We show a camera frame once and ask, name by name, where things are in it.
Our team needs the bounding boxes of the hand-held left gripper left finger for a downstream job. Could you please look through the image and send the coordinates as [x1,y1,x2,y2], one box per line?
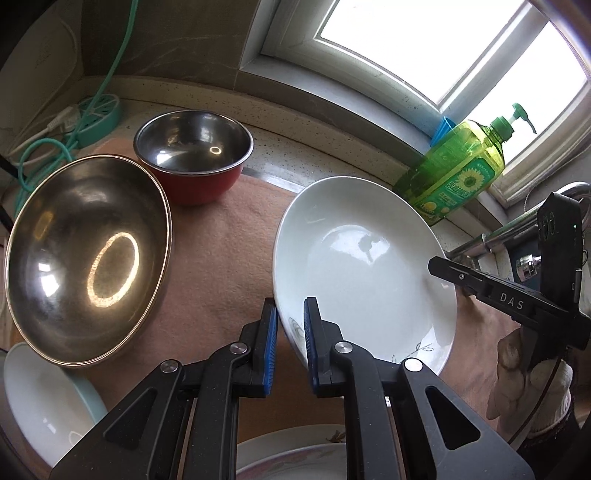
[48,298,280,480]

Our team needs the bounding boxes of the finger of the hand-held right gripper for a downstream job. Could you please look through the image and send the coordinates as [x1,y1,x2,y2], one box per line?
[428,256,491,302]

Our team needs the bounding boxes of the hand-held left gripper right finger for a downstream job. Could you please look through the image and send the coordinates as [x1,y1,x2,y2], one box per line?
[302,296,536,480]

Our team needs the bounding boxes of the large floral plate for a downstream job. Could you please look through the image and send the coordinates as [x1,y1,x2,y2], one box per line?
[235,425,348,480]

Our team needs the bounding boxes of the plain white plate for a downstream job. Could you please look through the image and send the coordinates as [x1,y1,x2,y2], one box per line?
[272,176,458,377]

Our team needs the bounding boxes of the large steel bowl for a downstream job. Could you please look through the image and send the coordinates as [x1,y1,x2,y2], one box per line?
[4,154,174,368]

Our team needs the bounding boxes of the small red steel bowl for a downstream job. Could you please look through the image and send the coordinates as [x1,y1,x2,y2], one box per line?
[133,110,254,206]

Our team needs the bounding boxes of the light blue bowl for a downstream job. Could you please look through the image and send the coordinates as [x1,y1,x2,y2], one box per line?
[4,342,108,468]

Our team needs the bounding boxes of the person's right hand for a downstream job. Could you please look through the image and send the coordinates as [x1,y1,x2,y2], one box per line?
[487,323,574,438]

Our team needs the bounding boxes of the chrome faucet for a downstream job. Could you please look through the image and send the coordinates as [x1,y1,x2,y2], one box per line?
[445,181,591,259]

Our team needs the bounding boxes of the green dish soap bottle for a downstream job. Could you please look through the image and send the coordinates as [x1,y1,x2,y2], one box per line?
[392,102,537,227]

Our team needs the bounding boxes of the small blue holder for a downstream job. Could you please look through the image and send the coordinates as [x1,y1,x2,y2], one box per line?
[430,117,458,145]

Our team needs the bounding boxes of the white framed window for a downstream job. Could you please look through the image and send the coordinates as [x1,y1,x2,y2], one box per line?
[240,0,591,208]

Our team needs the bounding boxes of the teal power strip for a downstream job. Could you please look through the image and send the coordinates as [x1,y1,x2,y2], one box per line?
[74,93,122,148]

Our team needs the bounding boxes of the black tripod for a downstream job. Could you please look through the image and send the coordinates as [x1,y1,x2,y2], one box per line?
[0,154,16,232]

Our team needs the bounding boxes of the faucet sprayer hose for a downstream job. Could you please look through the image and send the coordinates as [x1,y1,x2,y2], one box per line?
[516,251,542,283]

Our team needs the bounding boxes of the white power cable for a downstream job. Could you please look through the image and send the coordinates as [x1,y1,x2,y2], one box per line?
[7,105,80,163]

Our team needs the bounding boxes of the green hose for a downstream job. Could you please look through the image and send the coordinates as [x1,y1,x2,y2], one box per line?
[14,0,140,208]

